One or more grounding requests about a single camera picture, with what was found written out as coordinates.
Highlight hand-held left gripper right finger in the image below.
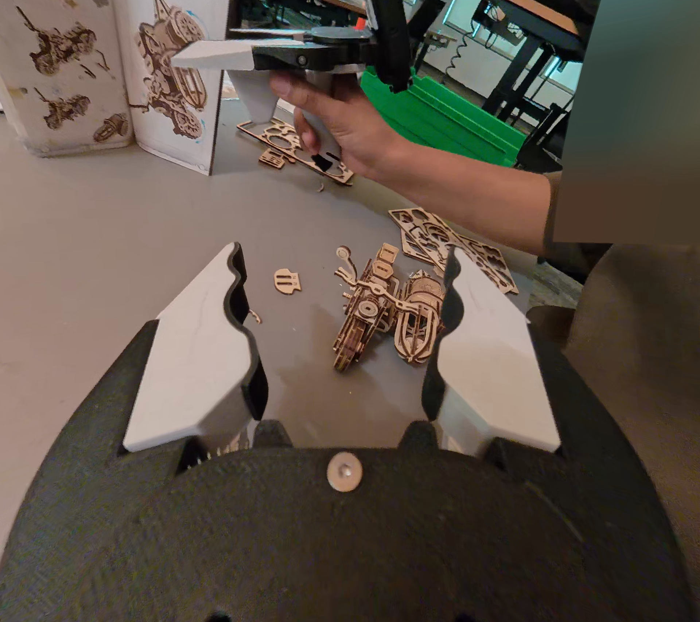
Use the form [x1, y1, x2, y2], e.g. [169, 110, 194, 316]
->
[421, 245, 563, 458]

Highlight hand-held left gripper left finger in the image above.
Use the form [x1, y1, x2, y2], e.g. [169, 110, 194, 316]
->
[122, 242, 270, 454]

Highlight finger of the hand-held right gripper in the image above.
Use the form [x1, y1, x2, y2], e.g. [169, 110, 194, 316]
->
[168, 38, 286, 124]
[226, 28, 308, 41]

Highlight wooden motorcycle sidecar model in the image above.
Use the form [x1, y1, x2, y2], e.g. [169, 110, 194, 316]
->
[331, 242, 448, 375]

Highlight person's right forearm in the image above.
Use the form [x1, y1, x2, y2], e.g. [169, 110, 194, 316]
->
[377, 140, 554, 254]

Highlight grey desk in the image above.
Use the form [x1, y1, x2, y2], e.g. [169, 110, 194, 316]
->
[0, 81, 550, 450]

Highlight person's right hand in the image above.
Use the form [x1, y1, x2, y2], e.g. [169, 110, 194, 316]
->
[269, 73, 407, 181]

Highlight white box large motorcycle print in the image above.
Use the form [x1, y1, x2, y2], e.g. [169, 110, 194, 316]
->
[105, 0, 234, 176]

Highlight wooden puzzle sheet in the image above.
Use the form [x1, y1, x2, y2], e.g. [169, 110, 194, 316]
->
[236, 117, 355, 187]
[437, 233, 520, 297]
[388, 206, 467, 274]

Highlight person's brown clothing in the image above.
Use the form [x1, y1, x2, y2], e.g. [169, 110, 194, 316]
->
[524, 244, 700, 622]

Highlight green plastic bin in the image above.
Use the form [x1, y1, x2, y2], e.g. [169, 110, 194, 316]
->
[358, 69, 527, 167]

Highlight white box small motorcycle prints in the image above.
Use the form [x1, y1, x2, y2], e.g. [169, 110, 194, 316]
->
[0, 0, 136, 159]

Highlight coiled black cable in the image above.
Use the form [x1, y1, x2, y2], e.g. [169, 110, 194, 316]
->
[447, 30, 467, 82]

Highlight wooden desk black frame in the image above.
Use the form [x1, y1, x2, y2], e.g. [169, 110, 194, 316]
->
[469, 0, 587, 117]

